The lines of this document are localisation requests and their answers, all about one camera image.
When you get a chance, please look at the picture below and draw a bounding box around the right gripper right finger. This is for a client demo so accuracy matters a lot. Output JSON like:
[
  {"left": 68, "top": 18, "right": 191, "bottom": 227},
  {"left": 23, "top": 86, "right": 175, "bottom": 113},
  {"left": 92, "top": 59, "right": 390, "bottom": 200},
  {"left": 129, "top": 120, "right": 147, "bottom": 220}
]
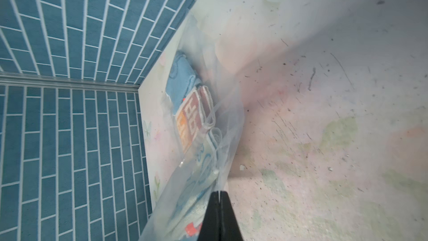
[{"left": 219, "top": 191, "right": 243, "bottom": 241}]

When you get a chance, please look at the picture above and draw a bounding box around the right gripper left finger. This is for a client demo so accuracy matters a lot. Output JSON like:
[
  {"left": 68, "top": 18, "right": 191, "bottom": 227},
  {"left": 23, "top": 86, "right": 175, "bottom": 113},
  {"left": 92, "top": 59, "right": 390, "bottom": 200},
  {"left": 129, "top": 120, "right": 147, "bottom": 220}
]
[{"left": 197, "top": 191, "right": 220, "bottom": 241}]

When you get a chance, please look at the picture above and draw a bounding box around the pale green bunny towel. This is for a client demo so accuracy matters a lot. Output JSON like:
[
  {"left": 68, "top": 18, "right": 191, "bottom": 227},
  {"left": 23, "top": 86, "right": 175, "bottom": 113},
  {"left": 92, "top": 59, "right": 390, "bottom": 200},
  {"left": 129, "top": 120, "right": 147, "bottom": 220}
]
[{"left": 167, "top": 127, "right": 222, "bottom": 241}]

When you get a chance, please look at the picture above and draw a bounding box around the clear vacuum bag blue zipper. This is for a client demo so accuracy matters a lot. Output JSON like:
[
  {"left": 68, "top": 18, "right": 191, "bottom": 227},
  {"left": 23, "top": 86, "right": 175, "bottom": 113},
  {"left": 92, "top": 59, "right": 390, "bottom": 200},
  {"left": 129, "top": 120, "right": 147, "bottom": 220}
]
[{"left": 140, "top": 17, "right": 244, "bottom": 241}]

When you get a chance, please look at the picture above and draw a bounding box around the orange white towel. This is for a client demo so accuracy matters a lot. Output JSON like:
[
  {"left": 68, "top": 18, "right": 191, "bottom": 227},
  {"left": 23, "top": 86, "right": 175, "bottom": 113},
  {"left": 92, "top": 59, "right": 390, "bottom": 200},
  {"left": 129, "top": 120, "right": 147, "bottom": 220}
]
[{"left": 176, "top": 85, "right": 216, "bottom": 154}]

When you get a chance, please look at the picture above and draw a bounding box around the light blue towel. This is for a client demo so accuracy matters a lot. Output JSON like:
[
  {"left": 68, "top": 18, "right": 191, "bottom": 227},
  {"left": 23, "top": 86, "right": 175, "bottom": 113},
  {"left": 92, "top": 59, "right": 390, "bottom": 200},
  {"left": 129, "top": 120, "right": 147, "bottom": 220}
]
[{"left": 166, "top": 51, "right": 202, "bottom": 114}]

